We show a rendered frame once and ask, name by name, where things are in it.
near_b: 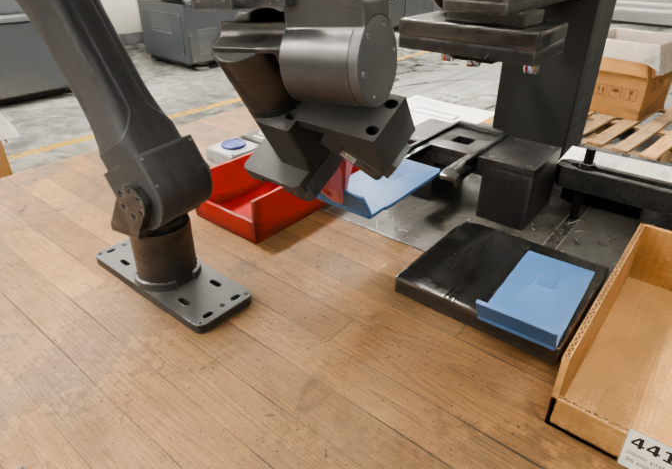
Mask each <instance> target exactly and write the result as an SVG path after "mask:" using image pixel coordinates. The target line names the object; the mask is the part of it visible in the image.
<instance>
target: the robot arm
mask: <svg viewBox="0 0 672 469"><path fill-rule="evenodd" d="M15 1H16V2H17V3H18V5H19V6H20V7H21V9H22V10H23V11H24V13H25V14H26V15H27V17H28V18H29V19H30V21H31V22H32V24H33V25H34V27H35V28H36V30H37V31H38V33H39V35H40V36H41V38H42V40H43V41H44V43H45V45H46V46H47V48H48V50H49V52H50V53H51V55H52V57H53V59H54V60H55V62H56V64H57V66H58V67H59V69H60V71H61V73H62V75H63V76H64V78H65V80H66V82H67V83H68V85H69V87H70V89H71V90H72V92H73V94H74V96H75V97H76V99H77V101H78V103H79V104H80V106H81V108H82V110H83V112H84V114H85V116H86V118H87V120H88V123H89V125H90V127H91V130H92V132H93V135H94V137H95V140H96V143H97V146H98V149H99V156H100V158H101V160H102V162H103V163H104V165H105V167H106V169H107V171H108V172H107V173H105V174H103V176H104V177H105V179H106V181H107V183H108V184H109V186H110V188H111V190H112V191H113V193H114V195H115V197H116V201H115V205H114V209H113V213H112V217H111V221H110V224H111V228H112V230H114V231H116V232H119V233H122V234H124V235H127V236H129V238H128V239H126V240H123V241H121V242H119V243H117V244H114V245H112V246H110V247H108V248H105V249H103V250H101V251H99V252H97V253H96V259H97V263H98V264H99V265H100V266H101V267H103V268H104V269H106V270H107V271H108V272H110V273H111V274H113V275H114V276H116V277H117V278H118V279H120V280H121V281H123V282H124V283H125V284H127V285H128V286H130V287H131V288H132V289H134V290H135V291H137V292H138V293H140V294H141V295H142V296H144V297H145V298H147V299H148V300H149V301H151V302H152V303H154V304H155V305H156V306H158V307H159V308H161V309H162V310H164V311H165V312H166V313H168V314H169V315H171V316H172V317H173V318H175V319H176V320H178V321H179V322H180V323H182V324H183V325H185V326H186V327H188V328H189V329H190V330H192V331H193V332H195V333H197V334H204V333H207V332H209V331H210V330H212V329H213V328H215V327H216V326H218V325H219V324H221V323H222V322H224V321H226V320H227V319H229V318H230V317H232V316H233V315H235V314H236V313H238V312H239V311H241V310H242V309H244V308H245V307H247V306H248V305H250V304H251V301H252V300H251V292H250V290H248V289H247V288H245V287H243V286H242V285H240V284H238V283H236V282H235V281H233V280H231V279H229V278H228V277H226V276H224V275H222V274H221V273H219V272H217V271H215V270H214V269H212V268H210V267H209V266H207V265H205V264H203V263H202V262H201V261H200V258H199V256H198V255H196V252H195V246H194V240H193V234H192V227H191V221H190V216H189V214H188V213H189V212H190V211H192V210H194V209H196V208H198V207H199V206H200V204H202V203H204V202H205V201H207V200H208V199H209V198H210V196H211V194H212V191H213V180H212V176H211V170H210V167H209V165H208V164H207V162H206V161H205V160H204V158H203V156H202V155H201V153H200V151H199V149H198V147H197V145H196V143H195V141H194V139H193V137H192V136H191V134H188V135H186V136H183V137H181V135H180V133H179V131H178V129H177V127H176V125H175V124H174V122H173V121H172V120H171V119H170V118H169V117H168V116H167V115H166V114H165V113H164V111H163V110H162V109H161V107H160V106H159V104H158V103H157V102H156V100H155V99H154V97H153V96H152V94H151V93H150V91H149V89H148V88H147V86H146V84H145V83H144V81H143V79H142V78H141V76H140V74H139V72H138V70H137V68H136V66H135V65H134V63H133V61H132V59H131V57H130V55H129V53H128V52H127V50H126V48H125V46H124V44H123V42H122V40H121V39H120V37H119V35H118V33H117V31H116V29H115V27H114V25H113V24H112V22H111V20H110V18H109V16H108V14H107V12H106V10H105V8H104V6H103V4H102V2H101V0H15ZM191 4H192V9H193V11H227V10H239V9H246V8H259V9H254V10H251V11H248V12H240V13H237V15H236V16H235V17H234V19H233V20H221V22H220V23H219V25H220V28H221V30H220V31H219V32H218V33H217V35H216V36H215V38H214V40H213V42H212V45H211V53H212V55H213V57H214V58H215V60H216V62H217V63H218V65H219V66H220V68H221V69H222V71H223V72H224V74H225V75H226V77H227V79H228V80H229V82H230V83H231V85H232V86H233V88H234V89H235V91H236V92H237V94H238V96H239V97H240V99H241V100H242V102H243V103H244V105H245V106H246V108H247V109H248V111H249V113H250V114H251V116H252V117H253V119H254V120H255V122H256V123H257V125H258V126H259V128H260V130H261V131H262V133H263V134H264V136H265V137H266V138H265V139H264V140H263V141H262V143H261V144H260V145H259V146H258V148H257V149H256V150H255V151H254V152H253V154H252V155H251V156H250V157H249V159H248V160H247V161H246V162H245V164H244V168H245V169H246V171H247V172H248V173H249V175H250V176H251V177H252V178H254V179H256V180H259V181H261V182H264V181H265V180H267V181H270V182H272V183H275V184H277V185H280V186H282V187H283V188H284V190H285V191H286V192H288V193H291V194H293V195H295V196H296V197H298V198H300V199H303V200H305V201H313V200H314V199H315V198H316V197H317V195H318V194H319V193H320V192H321V193H322V194H324V195H325V196H326V197H328V198H329V199H330V200H332V201H334V202H337V203H339V204H342V203H343V190H346V191H347V189H348V183H349V178H350V174H351V170H352V167H353V165H354V166H356V167H357V168H359V169H360V170H361V171H363V172H364V173H366V174H367V175H368V176H370V177H371V178H373V179H374V180H380V179H381V178H382V177H383V176H384V177H386V178H387V179H388V178H389V177H390V176H391V175H392V174H393V173H394V171H395V170H396V169H397V168H398V166H399V165H400V164H401V162H402V161H403V159H404V158H405V156H406V155H407V153H408V152H409V150H410V149H411V147H412V146H411V145H409V144H408V143H407V142H408V140H409V139H410V137H411V136H412V134H413V133H414V131H415V126H414V122H413V119H412V116H411V112H410V109H409V105H408V102H407V99H406V97H404V96H400V95H395V94H391V90H392V87H393V84H394V81H395V76H396V70H397V42H396V36H395V32H394V29H393V26H392V24H391V22H390V0H191ZM267 7H283V8H284V12H280V11H278V10H277V9H273V8H267Z"/></svg>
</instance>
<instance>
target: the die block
mask: <svg viewBox="0 0 672 469"><path fill-rule="evenodd" d="M559 157H560V155H559V156H558V157H557V158H556V159H555V160H553V161H552V162H551V163H550V164H549V165H548V166H547V167H545V168H544V169H543V170H542V171H541V172H540V173H539V174H537V175H536V176H535V177H534V178H530V177H526V176H522V175H519V174H515V173H511V172H507V171H504V170H500V169H496V168H492V167H489V166H485V165H481V164H477V168H476V171H474V172H473V173H474V174H477V175H481V176H482V178H481V185H480V191H479V198H478V204H477V211H476V216H478V217H481V218H484V219H487V220H490V221H493V222H496V223H499V224H502V225H505V226H508V227H511V228H514V229H518V230H521V231H522V230H523V229H524V228H525V227H526V226H527V225H528V224H529V223H530V222H531V221H532V220H533V219H534V218H535V217H536V216H537V215H538V214H539V213H540V212H541V211H542V210H543V209H544V208H545V207H546V206H547V205H548V204H549V200H550V196H551V191H552V187H553V183H554V175H555V170H556V166H557V163H558V161H559ZM457 160H459V158H455V157H451V156H448V155H444V154H440V153H436V152H433V151H427V152H425V156H423V157H422V158H420V159H418V160H416V161H415V162H418V163H422V164H425V165H429V166H432V167H435V168H439V169H440V173H441V172H442V170H444V169H445V168H446V167H448V166H450V165H451V164H453V163H454V162H456V161H457ZM452 185H453V182H449V181H446V180H443V179H440V177H439V175H438V176H437V177H435V178H434V179H432V180H431V181H429V182H428V183H426V184H425V185H423V186H422V187H420V188H419V189H417V190H416V191H414V192H413V193H411V194H412V195H415V196H418V197H421V198H424V199H427V200H432V199H433V198H435V197H436V196H437V195H439V194H440V193H442V192H443V191H445V190H446V189H448V188H449V187H450V186H452Z"/></svg>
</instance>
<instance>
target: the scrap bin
mask: <svg viewBox="0 0 672 469"><path fill-rule="evenodd" d="M253 152H254V151H253ZM253 152H250V153H248V154H245V155H243V156H240V157H237V158H235V159H232V160H229V161H227V162H224V163H222V164H219V165H216V166H214V167H211V168H210V170H211V176H212V180H213V191H212V194H211V196H210V198H209V199H208V200H207V201H205V202H204V203H202V204H200V206H199V207H198V208H196V213H197V215H198V216H200V217H202V218H204V219H206V220H208V221H210V222H212V223H214V224H216V225H218V226H220V227H222V228H224V229H226V230H228V231H230V232H232V233H234V234H236V235H238V236H240V237H242V238H244V239H246V240H248V241H250V242H252V243H254V244H258V243H260V242H262V241H264V240H266V239H267V238H269V237H271V236H273V235H275V234H276V233H278V232H280V231H282V230H284V229H285V228H287V227H289V226H291V225H293V224H294V223H296V222H298V221H300V220H302V219H303V218H305V217H307V216H309V215H311V214H312V213H314V212H316V211H318V210H320V209H321V208H323V207H325V206H327V205H329V203H326V202H324V201H321V200H319V199H317V197H316V198H315V199H314V200H313V201H305V200H303V199H300V198H298V197H296V196H295V195H293V194H291V193H288V192H286V191H285V190H284V188H283V187H282V186H280V185H277V184H275V183H272V182H270V181H267V180H265V181H264V182H261V181H259V180H256V179H254V178H252V177H251V176H250V175H249V173H248V172H247V171H246V169H245V168H244V164H245V162H246V161H247V160H248V159H249V157H250V156H251V155H252V154H253Z"/></svg>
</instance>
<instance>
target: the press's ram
mask: <svg viewBox="0 0 672 469"><path fill-rule="evenodd" d="M563 1H567V0H443V10H444V11H447V12H444V11H436V12H431V13H426V14H420V15H415V16H410V17H405V18H400V24H399V41H398V47H400V48H407V49H414V50H421V51H428V52H435V53H441V60H442V61H443V62H446V63H449V62H452V61H453V60H454V59H459V60H465V61H467V65H466V66H468V67H474V68H476V67H479V66H480V64H481V63H486V64H494V63H497V62H505V63H512V64H519V65H524V66H523V71H524V73H525V74H527V75H535V74H537V73H538V71H539V69H540V64H541V62H543V61H545V60H548V59H550V58H552V57H554V56H556V55H558V54H561V53H562V52H563V47H564V42H565V37H566V33H567V28H568V23H567V22H556V21H545V20H543V15H544V9H536V8H540V7H543V6H547V5H551V4H555V3H559V2H563Z"/></svg>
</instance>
